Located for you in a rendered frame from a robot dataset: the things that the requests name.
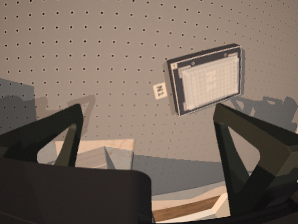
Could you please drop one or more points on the white multiwell plate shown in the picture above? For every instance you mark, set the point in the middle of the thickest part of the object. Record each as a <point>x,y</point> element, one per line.
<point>218,74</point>

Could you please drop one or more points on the white n1 label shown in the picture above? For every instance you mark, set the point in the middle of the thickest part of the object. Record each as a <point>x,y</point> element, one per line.
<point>160,90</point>

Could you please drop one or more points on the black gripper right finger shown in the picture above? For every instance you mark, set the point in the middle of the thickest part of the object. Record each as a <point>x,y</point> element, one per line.
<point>278,164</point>

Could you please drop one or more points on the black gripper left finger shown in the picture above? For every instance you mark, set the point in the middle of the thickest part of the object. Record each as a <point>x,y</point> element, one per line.
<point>24,143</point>

